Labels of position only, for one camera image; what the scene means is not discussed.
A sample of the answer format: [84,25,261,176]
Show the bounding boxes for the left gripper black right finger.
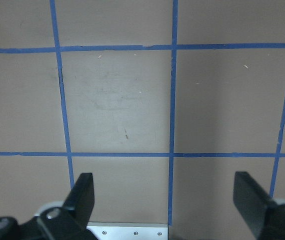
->
[233,171,285,240]

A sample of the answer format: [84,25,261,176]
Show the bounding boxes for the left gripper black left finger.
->
[0,173,95,240]

